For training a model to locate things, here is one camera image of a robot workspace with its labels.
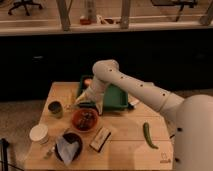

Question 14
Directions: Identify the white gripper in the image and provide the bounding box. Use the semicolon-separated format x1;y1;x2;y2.
74;77;109;115

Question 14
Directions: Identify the dark grapes bunch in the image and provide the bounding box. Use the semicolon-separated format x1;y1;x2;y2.
78;112;93;129

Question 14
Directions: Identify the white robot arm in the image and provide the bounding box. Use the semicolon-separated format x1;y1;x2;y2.
75;59;213;171

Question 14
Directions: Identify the red bowl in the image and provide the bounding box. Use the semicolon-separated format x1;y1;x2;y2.
71;108;98;133

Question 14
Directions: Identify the dark bowl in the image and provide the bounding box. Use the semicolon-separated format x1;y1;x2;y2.
55;133;82;163

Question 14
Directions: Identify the orange fruit in tray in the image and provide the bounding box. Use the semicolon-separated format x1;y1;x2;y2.
83;78;92;87

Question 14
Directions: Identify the green plastic tray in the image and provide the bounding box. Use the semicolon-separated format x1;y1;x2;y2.
77;75;128;111

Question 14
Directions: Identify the wooden block sponge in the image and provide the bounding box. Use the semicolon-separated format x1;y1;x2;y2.
89;127;111;152

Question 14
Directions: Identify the green mug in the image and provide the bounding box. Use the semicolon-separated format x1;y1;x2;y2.
48;101;63;118

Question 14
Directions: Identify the light blue cloth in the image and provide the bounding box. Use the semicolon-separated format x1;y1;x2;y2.
56;136;79;165

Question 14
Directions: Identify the white paper cup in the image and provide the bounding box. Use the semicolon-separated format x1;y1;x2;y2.
29;124;49;145

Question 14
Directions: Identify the green chili pepper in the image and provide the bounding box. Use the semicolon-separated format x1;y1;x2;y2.
143;122;159;149

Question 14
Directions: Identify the small metal utensil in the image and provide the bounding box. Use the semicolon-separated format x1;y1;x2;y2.
44;145;55;159

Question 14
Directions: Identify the red object on shelf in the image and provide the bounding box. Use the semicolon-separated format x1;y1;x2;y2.
79;16;92;25

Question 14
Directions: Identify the black office chair left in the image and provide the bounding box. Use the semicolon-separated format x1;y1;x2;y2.
8;0;43;16

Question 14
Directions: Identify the black stand post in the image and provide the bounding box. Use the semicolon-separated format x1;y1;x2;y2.
0;138;11;171

